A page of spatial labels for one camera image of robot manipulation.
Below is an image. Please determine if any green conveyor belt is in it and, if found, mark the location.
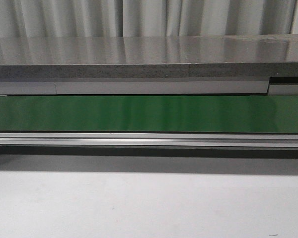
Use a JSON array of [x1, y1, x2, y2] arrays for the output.
[[0, 95, 298, 133]]

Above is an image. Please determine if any grey speckled worktop slab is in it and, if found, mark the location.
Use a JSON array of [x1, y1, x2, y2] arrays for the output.
[[0, 35, 298, 79]]

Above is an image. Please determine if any grey pleated curtain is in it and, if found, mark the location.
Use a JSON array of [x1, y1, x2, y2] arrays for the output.
[[0, 0, 298, 38]]

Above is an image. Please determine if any aluminium front conveyor rail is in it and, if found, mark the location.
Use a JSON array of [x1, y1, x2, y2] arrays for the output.
[[0, 132, 298, 148]]

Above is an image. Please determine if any grey rear conveyor rail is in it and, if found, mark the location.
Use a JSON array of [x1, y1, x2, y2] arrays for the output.
[[0, 76, 298, 95]]

